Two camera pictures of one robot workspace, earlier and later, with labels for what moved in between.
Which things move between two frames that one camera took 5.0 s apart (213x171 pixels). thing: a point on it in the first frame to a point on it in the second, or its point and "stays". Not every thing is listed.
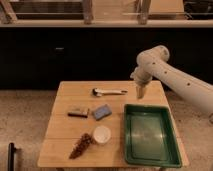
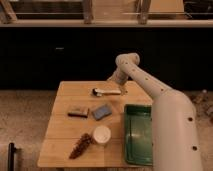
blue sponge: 102,112 stays
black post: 11,154 stays
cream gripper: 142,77 to 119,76
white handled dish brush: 97,92 stays
